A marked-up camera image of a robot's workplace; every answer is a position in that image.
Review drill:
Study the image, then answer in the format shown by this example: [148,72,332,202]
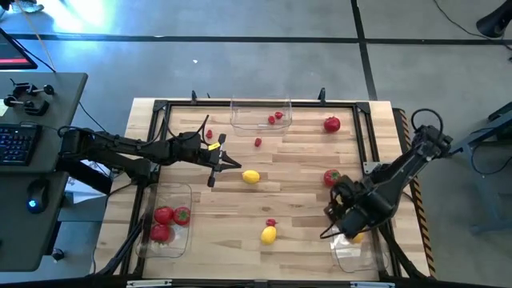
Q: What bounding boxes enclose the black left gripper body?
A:
[175,134,227,188]

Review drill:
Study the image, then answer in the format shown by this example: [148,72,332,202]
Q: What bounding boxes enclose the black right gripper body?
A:
[324,178,362,225]

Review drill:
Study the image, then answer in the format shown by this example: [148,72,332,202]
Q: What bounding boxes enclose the clear plastic bin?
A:
[229,98,293,138]
[330,223,391,275]
[134,182,194,259]

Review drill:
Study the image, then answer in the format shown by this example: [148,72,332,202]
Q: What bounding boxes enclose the yellow-black hazard tape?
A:
[399,115,437,278]

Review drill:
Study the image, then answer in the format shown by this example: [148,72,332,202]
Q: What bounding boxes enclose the white paper sheets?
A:
[66,159,117,205]

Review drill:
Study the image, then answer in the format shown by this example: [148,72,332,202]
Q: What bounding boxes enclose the black desk clamp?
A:
[10,82,56,99]
[2,95,51,117]

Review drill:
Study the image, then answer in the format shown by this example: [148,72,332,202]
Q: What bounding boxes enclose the black computer mouse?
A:
[26,179,50,215]

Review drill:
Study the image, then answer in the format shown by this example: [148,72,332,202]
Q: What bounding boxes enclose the black backlit keyboard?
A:
[0,123,43,167]

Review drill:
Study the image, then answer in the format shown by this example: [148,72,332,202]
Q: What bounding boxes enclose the grey desk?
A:
[0,71,89,274]

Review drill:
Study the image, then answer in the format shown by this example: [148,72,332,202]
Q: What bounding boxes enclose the dark computer monitor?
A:
[0,27,39,71]

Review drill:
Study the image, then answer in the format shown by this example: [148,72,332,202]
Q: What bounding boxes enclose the black cone-shaped stand base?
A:
[475,0,512,39]

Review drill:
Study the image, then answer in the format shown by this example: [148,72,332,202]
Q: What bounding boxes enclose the black aluminium table frame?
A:
[95,98,425,288]

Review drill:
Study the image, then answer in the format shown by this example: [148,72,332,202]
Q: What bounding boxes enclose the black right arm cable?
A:
[410,107,446,135]

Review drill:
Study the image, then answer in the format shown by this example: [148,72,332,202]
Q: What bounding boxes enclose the grey metal cart frame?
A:
[443,102,512,235]

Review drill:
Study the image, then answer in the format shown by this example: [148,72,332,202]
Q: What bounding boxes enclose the black floor cable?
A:
[433,0,481,38]

